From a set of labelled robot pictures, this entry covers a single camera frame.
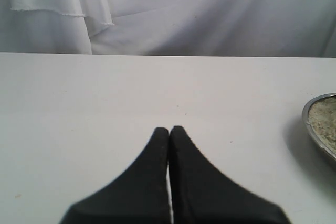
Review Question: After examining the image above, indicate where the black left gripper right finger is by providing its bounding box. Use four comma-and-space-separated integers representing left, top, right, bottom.
169, 126, 290, 223

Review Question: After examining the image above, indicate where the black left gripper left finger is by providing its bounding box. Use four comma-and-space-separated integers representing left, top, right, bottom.
61, 127, 171, 223

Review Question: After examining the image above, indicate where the round metal rice tray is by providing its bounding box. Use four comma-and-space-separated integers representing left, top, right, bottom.
302, 93, 335, 166

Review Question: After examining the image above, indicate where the white backdrop cloth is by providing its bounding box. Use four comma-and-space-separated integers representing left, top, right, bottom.
1, 0, 335, 57

